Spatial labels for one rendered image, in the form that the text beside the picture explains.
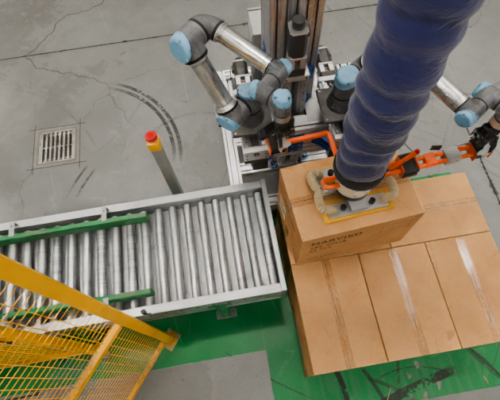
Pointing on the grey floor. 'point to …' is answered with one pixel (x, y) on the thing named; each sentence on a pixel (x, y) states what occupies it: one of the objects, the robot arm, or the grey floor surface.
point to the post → (164, 166)
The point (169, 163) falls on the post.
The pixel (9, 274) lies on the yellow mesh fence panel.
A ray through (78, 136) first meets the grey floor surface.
